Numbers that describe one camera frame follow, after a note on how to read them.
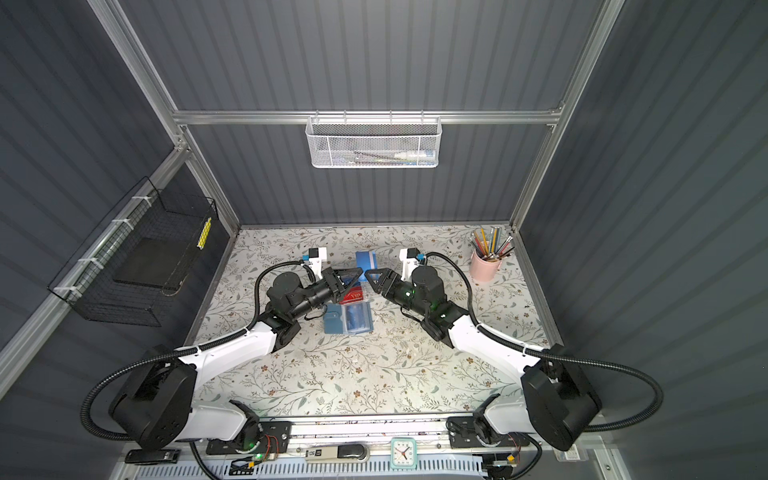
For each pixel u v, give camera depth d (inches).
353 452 26.4
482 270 38.3
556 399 16.5
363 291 38.8
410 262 29.0
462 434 29.0
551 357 17.5
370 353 34.5
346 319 36.7
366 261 30.9
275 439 28.5
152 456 27.3
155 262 29.7
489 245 39.7
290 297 24.4
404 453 27.4
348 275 29.7
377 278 29.7
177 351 18.4
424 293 24.2
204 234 32.7
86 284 24.1
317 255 29.0
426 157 35.6
